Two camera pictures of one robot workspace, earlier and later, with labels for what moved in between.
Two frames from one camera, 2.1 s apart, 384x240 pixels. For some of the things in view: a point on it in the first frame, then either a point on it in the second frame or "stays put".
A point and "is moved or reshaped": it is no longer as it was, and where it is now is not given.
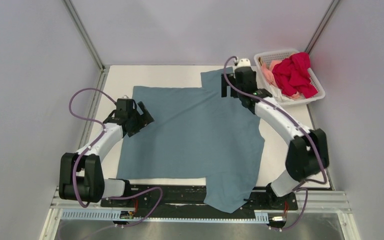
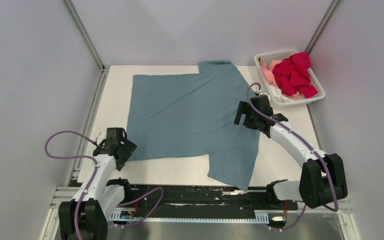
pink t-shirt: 267,68 stays put
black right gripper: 255,76 to 244,108
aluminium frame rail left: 103,68 stays put
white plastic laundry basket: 263,58 stays put
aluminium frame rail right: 317,35 stays put
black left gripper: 146,119 to 129,148
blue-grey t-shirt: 197,134 is moved or reshaped
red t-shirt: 291,75 stays put
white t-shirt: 277,93 stays put
